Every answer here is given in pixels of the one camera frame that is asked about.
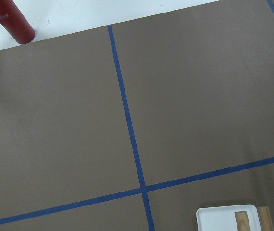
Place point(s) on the white rectangular tray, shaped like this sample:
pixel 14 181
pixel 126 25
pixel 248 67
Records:
pixel 223 218

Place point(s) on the wooden chopstick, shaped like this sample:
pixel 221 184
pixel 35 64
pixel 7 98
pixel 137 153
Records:
pixel 265 219
pixel 242 221

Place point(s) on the red cylinder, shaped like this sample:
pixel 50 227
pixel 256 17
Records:
pixel 15 23

